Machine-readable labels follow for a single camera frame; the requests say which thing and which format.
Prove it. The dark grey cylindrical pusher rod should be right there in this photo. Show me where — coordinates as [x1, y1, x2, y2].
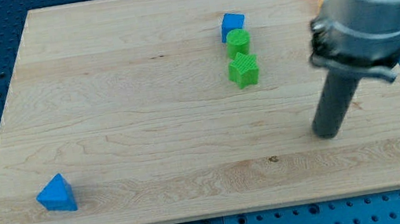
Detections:
[311, 71, 360, 139]

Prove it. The blue triangle block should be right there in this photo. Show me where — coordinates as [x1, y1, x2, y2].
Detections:
[35, 174, 78, 211]

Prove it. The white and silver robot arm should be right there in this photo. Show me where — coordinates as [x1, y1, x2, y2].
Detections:
[310, 0, 400, 138]

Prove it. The black clamp collar with lever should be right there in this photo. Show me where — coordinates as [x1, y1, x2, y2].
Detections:
[310, 16, 400, 83]

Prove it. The green star block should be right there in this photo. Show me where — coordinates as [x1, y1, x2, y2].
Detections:
[228, 52, 260, 89]

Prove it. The green cylinder block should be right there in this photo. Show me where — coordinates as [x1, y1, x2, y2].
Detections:
[226, 28, 251, 60]

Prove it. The wooden board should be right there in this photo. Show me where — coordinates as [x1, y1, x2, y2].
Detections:
[0, 0, 400, 224]

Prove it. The blue cube block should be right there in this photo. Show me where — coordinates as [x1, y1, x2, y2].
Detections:
[221, 13, 245, 43]

